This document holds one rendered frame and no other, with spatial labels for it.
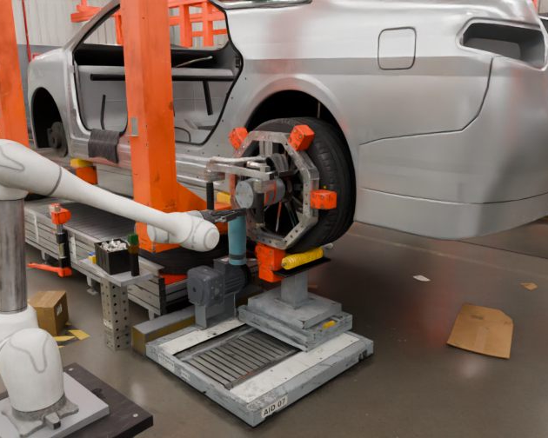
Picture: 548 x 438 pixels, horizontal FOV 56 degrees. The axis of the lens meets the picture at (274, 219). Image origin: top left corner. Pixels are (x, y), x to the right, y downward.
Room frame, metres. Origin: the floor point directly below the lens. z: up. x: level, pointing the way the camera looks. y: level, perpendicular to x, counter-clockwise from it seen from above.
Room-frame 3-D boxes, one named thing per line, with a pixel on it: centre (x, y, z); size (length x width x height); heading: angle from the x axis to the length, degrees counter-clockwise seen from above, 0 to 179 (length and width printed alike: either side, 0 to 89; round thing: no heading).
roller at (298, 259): (2.40, -0.14, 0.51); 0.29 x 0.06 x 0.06; 135
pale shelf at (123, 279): (2.45, 0.80, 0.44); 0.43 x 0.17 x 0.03; 45
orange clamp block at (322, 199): (2.19, -0.21, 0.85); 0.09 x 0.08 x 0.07; 45
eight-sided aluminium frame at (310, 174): (2.41, 0.01, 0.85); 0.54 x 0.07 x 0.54; 45
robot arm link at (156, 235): (1.79, 0.37, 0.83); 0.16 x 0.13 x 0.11; 135
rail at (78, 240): (3.46, 1.46, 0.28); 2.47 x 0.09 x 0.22; 45
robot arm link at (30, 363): (1.43, 0.75, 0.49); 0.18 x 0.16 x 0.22; 43
